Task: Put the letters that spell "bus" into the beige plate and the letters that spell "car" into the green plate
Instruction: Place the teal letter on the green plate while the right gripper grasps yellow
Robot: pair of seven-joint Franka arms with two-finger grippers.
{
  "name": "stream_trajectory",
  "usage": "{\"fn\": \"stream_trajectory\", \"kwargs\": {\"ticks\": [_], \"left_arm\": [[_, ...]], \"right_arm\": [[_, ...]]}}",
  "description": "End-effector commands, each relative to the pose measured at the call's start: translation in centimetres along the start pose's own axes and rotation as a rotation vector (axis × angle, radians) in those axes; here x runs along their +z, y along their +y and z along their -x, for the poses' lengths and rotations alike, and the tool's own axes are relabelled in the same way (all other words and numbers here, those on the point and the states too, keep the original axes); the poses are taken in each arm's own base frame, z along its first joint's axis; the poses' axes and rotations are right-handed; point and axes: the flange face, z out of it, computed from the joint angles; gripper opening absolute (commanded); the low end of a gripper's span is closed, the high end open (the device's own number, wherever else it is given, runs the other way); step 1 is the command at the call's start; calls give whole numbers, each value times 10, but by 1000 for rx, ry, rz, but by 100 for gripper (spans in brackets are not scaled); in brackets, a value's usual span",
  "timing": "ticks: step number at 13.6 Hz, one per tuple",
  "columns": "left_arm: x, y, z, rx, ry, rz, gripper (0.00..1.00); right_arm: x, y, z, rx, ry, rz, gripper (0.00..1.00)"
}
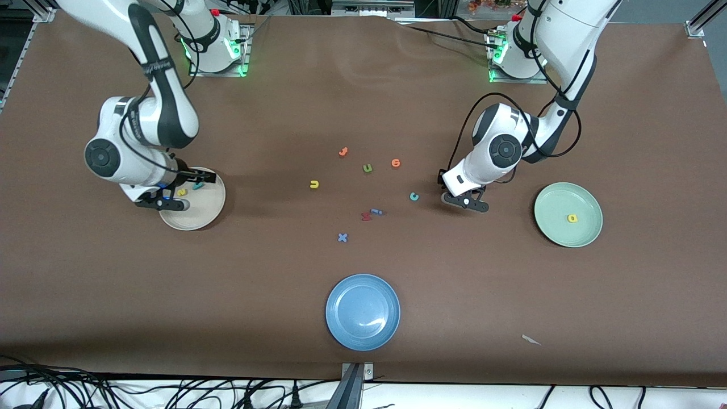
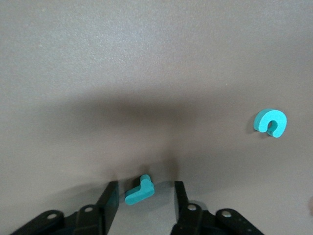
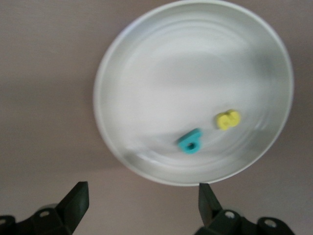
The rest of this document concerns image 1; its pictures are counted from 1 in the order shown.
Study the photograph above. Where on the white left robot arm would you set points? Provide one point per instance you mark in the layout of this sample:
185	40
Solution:
505	150

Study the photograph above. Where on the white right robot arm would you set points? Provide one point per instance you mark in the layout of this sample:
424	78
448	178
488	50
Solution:
170	113

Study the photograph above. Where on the beige brown plate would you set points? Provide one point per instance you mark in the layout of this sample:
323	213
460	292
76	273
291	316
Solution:
199	213

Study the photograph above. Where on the brown table cover sheet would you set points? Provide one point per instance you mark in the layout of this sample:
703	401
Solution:
511	284

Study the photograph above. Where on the light green plate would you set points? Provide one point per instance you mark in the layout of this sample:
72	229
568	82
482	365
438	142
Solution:
568	233

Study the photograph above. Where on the blue plate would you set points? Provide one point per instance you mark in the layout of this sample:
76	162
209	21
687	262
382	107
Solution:
363	312

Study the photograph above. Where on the white paper scrap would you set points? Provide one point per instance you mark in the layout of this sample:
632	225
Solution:
530	339

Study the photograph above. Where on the orange dried flowers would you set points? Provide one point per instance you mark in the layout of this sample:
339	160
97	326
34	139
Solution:
488	4

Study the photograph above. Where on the grey equipment box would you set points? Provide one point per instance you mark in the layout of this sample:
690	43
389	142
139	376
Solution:
369	8

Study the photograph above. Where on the black power plug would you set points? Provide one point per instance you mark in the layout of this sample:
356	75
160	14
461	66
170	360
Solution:
248	401
37	401
295	399

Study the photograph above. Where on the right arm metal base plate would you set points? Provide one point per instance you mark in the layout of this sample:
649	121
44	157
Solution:
216	74

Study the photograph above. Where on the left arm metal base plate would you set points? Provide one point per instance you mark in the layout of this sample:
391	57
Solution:
517	81

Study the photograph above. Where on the aluminium frame rail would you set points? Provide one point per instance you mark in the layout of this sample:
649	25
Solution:
40	14
701	24

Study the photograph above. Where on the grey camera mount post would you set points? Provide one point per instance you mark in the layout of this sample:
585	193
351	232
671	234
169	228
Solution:
352	389

